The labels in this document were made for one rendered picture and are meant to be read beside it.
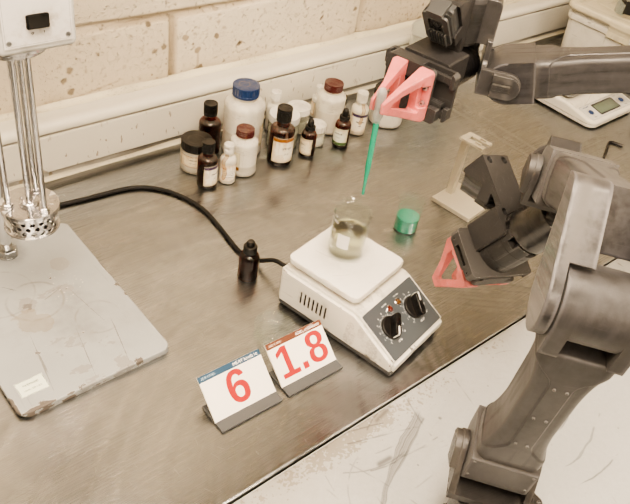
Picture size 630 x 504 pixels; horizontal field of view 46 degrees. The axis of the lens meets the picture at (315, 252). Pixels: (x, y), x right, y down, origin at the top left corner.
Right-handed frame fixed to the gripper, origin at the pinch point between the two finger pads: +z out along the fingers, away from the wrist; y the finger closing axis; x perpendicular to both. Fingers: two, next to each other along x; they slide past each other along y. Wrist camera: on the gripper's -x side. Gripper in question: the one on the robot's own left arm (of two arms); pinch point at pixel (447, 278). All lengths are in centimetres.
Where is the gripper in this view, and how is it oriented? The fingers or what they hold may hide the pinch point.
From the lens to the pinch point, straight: 98.6
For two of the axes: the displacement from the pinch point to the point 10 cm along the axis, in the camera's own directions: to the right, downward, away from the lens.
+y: -8.3, 0.4, -5.5
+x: 2.5, 9.2, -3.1
